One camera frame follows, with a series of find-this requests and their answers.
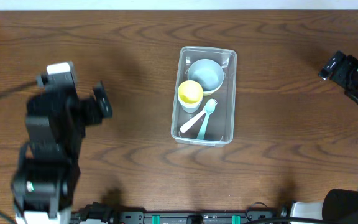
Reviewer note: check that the black mounting rail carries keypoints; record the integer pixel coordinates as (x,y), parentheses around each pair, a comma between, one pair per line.
(102,213)

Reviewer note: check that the white cup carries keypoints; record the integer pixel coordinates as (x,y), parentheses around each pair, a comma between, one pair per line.
(190,108)

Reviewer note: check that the grey bowl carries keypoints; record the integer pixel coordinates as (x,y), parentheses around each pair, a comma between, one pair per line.
(207,73)

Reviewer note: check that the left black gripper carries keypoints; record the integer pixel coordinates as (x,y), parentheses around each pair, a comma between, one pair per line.
(95,109)

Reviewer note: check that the yellow bowl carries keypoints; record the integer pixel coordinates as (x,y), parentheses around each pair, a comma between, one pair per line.
(210,92)

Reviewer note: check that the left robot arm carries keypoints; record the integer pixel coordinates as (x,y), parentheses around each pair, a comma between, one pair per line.
(48,170)

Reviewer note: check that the yellow cup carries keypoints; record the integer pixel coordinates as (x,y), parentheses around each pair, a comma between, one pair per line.
(190,92)

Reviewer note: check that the white plastic fork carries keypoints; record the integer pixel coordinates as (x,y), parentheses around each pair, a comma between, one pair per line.
(184,128)

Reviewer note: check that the clear plastic container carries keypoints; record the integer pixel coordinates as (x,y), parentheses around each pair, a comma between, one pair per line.
(220,127)

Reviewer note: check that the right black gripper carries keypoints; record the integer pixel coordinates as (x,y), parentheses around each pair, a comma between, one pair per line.
(353,65)

